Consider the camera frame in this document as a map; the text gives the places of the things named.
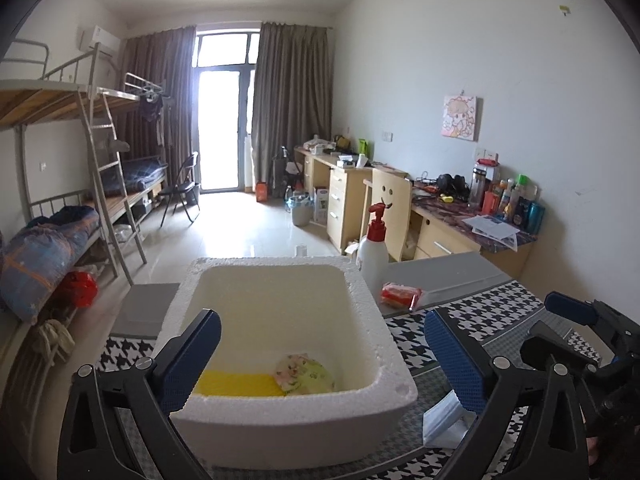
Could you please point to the grey metal bunk bed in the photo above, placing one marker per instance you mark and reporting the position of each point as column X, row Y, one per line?
column 132, row 100
column 30, row 100

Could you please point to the wooden chair with smiley face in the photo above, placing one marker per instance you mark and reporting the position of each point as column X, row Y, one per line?
column 392, row 200

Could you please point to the metal bunk ladder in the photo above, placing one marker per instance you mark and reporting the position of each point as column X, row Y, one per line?
column 107, row 160

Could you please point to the orange bag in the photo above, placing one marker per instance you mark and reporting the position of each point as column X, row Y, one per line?
column 263, row 192

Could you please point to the light wooden desk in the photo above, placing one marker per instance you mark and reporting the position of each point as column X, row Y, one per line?
column 340, row 200
column 450, row 245

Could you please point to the brown curtain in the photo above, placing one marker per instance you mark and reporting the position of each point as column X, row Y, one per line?
column 160, row 70
column 292, row 105

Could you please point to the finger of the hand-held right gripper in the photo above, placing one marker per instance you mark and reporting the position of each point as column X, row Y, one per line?
column 570, row 304
column 545, row 345

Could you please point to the black headphones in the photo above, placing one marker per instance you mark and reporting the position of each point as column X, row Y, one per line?
column 450, row 184

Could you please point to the white spray bottle red nozzle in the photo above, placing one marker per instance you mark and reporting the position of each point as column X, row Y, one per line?
column 372, row 255

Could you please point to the black folding chair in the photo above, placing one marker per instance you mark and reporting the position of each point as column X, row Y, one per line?
column 182, row 187

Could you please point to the white air conditioner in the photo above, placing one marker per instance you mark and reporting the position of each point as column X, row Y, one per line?
column 100, row 39

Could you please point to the yellow bumpy mat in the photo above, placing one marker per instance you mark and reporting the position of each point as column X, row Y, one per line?
column 235, row 384

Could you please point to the pink cartoon wall picture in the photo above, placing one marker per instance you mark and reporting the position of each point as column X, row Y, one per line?
column 459, row 117

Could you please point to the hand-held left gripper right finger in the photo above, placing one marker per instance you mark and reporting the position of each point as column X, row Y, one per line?
column 455, row 360

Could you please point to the black bag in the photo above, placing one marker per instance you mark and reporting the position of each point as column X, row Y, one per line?
column 282, row 175

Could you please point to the green bag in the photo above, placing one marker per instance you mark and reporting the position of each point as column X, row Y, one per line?
column 364, row 147

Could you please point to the white carton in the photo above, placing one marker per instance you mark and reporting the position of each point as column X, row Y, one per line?
column 321, row 205

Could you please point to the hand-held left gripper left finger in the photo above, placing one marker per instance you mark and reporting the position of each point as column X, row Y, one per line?
column 190, row 360

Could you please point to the hanging dark clothes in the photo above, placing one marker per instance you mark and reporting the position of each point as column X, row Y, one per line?
column 152, row 110

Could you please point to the black white houndstooth cloth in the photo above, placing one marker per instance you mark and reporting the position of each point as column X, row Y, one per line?
column 500, row 312

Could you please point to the group of toiletry bottles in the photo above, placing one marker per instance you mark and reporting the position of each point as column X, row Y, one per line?
column 520, row 205

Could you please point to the dark blue bedding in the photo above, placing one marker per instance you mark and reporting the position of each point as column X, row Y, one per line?
column 142, row 172

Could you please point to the printed papers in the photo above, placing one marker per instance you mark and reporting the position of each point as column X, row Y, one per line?
column 492, row 227

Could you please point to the red bag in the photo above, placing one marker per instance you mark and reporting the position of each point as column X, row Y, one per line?
column 80, row 290

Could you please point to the blue orange checked quilt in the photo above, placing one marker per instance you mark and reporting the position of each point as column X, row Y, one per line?
column 40, row 255

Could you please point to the floral fabric pouch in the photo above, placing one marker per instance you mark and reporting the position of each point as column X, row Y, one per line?
column 305, row 375

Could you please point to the glass balcony door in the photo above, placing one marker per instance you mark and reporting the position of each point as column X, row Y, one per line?
column 222, row 120

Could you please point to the dark patterned desk cloth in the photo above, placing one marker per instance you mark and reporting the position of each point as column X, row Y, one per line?
column 450, row 210

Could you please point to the beige crumpled cloth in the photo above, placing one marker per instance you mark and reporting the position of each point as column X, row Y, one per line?
column 52, row 340

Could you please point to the yellow tool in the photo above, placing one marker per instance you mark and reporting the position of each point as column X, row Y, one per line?
column 445, row 198

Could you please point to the white foam box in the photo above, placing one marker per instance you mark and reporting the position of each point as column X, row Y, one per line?
column 280, row 305

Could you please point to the white bucket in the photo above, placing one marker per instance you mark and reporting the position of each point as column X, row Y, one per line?
column 301, row 212

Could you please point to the white face mask pack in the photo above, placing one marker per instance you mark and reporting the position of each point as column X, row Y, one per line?
column 447, row 425

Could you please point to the dark drinking bottle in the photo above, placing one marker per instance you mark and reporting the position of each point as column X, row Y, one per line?
column 478, row 187

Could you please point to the red packet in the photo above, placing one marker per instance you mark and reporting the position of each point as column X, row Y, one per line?
column 400, row 296

